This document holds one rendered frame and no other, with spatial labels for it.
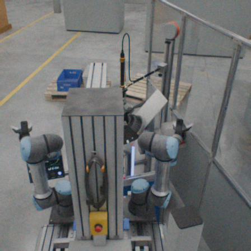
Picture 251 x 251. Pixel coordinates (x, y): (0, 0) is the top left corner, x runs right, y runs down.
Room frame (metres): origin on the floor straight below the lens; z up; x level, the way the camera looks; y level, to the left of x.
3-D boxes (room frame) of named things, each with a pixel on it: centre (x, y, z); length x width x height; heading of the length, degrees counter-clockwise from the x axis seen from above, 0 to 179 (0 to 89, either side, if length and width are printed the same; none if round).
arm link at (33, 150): (1.25, 0.51, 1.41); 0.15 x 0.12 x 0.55; 118
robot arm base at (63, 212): (1.32, 0.39, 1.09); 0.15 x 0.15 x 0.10
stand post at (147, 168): (2.39, -0.26, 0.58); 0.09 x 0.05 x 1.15; 16
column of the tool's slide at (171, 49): (2.73, -0.43, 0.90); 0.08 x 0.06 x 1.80; 51
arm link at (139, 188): (1.34, -0.11, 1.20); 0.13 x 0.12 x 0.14; 67
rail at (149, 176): (1.80, 0.03, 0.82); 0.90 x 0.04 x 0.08; 106
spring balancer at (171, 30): (2.73, -0.43, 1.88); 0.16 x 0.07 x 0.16; 51
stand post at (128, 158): (2.33, -0.04, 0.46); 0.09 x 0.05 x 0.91; 16
